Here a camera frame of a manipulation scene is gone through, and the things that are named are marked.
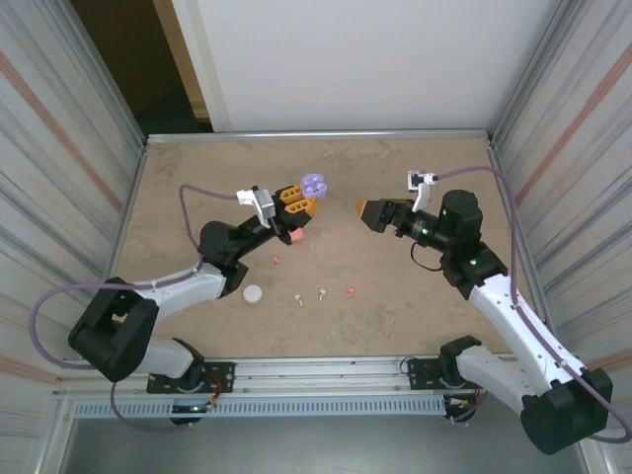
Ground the purple earbud charging case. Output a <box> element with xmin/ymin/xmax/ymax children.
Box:
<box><xmin>299</xmin><ymin>172</ymin><xmax>331</xmax><ymax>199</ymax></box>

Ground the black right gripper cable loop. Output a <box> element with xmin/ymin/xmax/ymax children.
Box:
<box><xmin>411</xmin><ymin>240</ymin><xmax>444</xmax><ymax>273</ymax></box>

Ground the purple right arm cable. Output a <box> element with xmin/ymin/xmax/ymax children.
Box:
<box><xmin>434</xmin><ymin>165</ymin><xmax>628</xmax><ymax>443</ymax></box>

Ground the aluminium table end rail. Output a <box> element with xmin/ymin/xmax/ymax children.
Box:
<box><xmin>144</xmin><ymin>128</ymin><xmax>497</xmax><ymax>146</ymax></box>

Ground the aluminium table side rail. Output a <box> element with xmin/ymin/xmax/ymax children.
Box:
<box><xmin>90</xmin><ymin>141</ymin><xmax>150</xmax><ymax>342</ymax></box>
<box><xmin>486</xmin><ymin>137</ymin><xmax>562</xmax><ymax>355</ymax></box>

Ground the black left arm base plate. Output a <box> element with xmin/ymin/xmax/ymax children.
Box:
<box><xmin>146</xmin><ymin>361</ymin><xmax>236</xmax><ymax>396</ymax></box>

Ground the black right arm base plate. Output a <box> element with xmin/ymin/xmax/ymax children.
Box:
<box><xmin>405</xmin><ymin>355</ymin><xmax>463</xmax><ymax>392</ymax></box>

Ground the aluminium corner post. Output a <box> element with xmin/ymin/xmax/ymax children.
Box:
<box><xmin>53</xmin><ymin>0</ymin><xmax>149</xmax><ymax>149</ymax></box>
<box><xmin>491</xmin><ymin>0</ymin><xmax>582</xmax><ymax>144</ymax></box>

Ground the wide aluminium base rail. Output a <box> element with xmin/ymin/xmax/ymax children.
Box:
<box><xmin>52</xmin><ymin>353</ymin><xmax>592</xmax><ymax>399</ymax></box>

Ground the white door frame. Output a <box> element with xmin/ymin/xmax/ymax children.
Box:
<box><xmin>170</xmin><ymin>0</ymin><xmax>233</xmax><ymax>133</ymax></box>

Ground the grey slotted cable duct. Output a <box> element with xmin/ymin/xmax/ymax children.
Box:
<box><xmin>73</xmin><ymin>396</ymin><xmax>448</xmax><ymax>420</ymax></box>

